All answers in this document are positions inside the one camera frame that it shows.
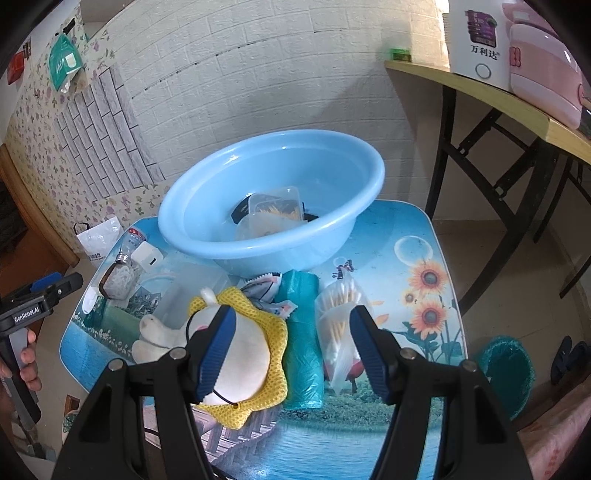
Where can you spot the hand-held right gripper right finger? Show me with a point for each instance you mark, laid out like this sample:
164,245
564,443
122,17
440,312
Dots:
369,355

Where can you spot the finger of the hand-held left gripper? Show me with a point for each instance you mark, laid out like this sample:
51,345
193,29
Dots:
64,286
44,281

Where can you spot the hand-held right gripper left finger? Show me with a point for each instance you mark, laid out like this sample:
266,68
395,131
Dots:
217,355

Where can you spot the white plush toy yellow mesh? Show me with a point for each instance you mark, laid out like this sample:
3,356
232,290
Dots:
244,350

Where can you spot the cotton swab zip bag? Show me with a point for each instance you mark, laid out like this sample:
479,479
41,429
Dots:
334,318

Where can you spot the teal trash bag roll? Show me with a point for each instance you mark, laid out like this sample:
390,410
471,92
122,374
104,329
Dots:
302,350

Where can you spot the clear plastic bottle red label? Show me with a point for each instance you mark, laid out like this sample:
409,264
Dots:
137,237

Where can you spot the light blue plastic basin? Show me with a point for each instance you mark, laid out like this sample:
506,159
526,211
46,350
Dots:
203,212

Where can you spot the black cosmetic tube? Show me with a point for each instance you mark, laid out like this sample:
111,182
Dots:
238,212

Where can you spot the clear toothpick box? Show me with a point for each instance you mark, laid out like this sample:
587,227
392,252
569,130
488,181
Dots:
272,212

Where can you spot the printed scenery desktop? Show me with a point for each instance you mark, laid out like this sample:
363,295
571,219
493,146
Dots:
411,415

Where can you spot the person's left hand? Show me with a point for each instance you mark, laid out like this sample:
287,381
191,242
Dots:
28,364

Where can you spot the glass jar with metal cap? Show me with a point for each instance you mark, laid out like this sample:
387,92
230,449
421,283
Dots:
121,279

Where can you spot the white plastic shopping bag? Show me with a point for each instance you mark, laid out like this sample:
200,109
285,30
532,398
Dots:
99,240

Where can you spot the white and blue snack packet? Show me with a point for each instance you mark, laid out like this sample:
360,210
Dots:
284,308

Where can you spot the white and dark snack packet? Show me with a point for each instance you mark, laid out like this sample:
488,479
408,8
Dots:
263,284

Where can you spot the white charger plug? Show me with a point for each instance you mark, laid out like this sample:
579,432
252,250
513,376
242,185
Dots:
147,261

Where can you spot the teal trash bin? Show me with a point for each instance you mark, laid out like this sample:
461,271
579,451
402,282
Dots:
508,369

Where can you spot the dark blue slipper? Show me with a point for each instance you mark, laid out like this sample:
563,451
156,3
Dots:
561,357
579,357

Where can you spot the pink blanket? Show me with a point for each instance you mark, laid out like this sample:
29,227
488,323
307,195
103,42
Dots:
558,443

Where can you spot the green hanging packet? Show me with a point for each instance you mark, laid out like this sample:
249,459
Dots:
64,60

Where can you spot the wooden folding table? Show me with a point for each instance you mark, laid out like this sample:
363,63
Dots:
521,108

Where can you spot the small green box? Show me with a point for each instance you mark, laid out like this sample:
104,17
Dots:
400,54

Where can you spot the white appliance carton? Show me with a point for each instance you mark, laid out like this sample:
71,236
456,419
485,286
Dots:
475,41

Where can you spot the pink rice cooker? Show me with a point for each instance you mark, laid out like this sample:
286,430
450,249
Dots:
549,69

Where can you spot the red wall box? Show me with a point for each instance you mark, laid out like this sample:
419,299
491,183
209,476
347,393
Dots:
16,67

